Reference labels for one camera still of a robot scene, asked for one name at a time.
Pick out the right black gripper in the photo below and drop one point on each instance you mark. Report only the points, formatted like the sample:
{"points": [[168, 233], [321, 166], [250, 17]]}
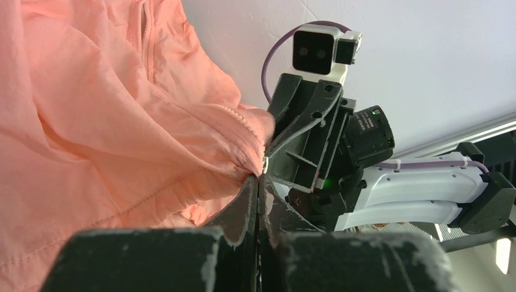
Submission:
{"points": [[310, 119]]}

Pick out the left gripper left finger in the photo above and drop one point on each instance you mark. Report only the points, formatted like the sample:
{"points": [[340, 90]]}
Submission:
{"points": [[219, 256]]}

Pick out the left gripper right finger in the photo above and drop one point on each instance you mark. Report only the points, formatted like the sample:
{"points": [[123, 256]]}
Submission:
{"points": [[296, 256]]}

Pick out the salmon pink zip jacket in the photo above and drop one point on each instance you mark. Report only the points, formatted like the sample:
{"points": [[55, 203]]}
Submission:
{"points": [[112, 116]]}

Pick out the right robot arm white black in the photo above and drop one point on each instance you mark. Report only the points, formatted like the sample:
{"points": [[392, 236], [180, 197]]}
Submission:
{"points": [[455, 189]]}

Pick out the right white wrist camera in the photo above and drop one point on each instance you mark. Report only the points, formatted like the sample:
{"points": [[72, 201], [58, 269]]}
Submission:
{"points": [[324, 52]]}

